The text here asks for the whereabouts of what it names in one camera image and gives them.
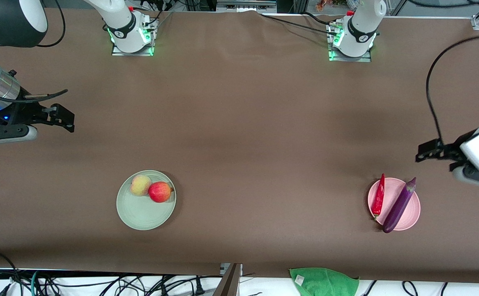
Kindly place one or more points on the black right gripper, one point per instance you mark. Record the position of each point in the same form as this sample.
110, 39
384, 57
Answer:
22, 113

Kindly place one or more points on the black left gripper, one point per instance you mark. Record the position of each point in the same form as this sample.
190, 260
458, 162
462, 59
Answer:
447, 150

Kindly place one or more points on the purple eggplant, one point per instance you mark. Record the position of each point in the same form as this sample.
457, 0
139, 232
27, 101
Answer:
399, 205

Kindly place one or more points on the red chili pepper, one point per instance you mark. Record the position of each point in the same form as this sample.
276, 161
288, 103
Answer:
379, 197

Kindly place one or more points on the yellow-pink peach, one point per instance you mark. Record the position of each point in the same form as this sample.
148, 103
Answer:
139, 185

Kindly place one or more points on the red pomegranate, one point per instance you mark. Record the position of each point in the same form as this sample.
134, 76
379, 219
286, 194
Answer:
160, 192

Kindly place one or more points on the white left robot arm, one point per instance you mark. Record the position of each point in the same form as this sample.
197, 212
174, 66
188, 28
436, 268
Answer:
360, 28

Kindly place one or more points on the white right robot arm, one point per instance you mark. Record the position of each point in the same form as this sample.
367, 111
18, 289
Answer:
120, 24

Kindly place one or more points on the pink plate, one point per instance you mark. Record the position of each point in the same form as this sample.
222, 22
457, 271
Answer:
389, 193

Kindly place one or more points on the pale green plate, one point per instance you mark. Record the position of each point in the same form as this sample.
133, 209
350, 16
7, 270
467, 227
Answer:
141, 213

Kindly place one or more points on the green cloth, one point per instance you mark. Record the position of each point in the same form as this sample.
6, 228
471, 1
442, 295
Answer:
323, 283

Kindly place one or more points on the brown table cover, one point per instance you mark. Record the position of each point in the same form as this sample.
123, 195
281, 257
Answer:
239, 102

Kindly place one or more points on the grey metal box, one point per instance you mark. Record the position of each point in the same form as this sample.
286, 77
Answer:
245, 5

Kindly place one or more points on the black power plug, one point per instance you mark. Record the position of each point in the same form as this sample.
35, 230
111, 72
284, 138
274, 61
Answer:
199, 287

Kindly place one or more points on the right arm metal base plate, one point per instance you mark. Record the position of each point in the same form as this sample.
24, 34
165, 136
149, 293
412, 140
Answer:
118, 52

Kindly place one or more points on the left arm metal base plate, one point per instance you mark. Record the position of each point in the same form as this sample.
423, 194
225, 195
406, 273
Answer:
352, 58

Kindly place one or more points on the dark metal post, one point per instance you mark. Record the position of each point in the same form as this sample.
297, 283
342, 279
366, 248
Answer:
229, 285

